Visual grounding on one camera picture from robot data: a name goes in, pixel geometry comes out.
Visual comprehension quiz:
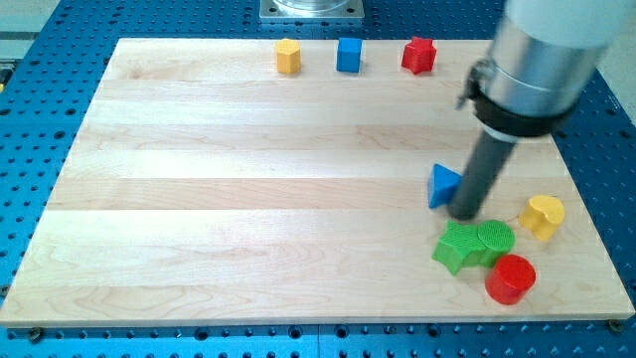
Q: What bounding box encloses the blue cube block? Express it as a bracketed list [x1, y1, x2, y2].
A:
[336, 38, 363, 73]

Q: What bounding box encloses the yellow hexagon block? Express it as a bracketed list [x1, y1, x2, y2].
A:
[274, 38, 301, 75]

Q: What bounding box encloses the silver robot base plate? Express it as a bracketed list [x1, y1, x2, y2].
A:
[259, 0, 365, 21]

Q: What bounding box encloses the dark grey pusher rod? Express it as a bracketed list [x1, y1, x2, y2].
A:
[447, 129, 518, 221]

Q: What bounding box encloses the light wooden board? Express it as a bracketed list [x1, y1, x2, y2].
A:
[1, 38, 634, 328]

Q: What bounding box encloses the green star block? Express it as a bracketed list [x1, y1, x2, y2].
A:
[432, 221, 486, 275]

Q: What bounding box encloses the blue triangle block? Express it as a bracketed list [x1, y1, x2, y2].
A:
[427, 163, 461, 209]

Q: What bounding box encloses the green cylinder block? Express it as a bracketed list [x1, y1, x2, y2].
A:
[478, 220, 516, 268]

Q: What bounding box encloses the red star block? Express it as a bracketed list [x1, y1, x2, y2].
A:
[401, 36, 437, 75]

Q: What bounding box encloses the red cylinder block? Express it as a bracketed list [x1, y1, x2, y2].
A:
[485, 255, 537, 305]

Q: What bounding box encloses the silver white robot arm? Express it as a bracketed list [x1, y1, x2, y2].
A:
[457, 0, 635, 140]

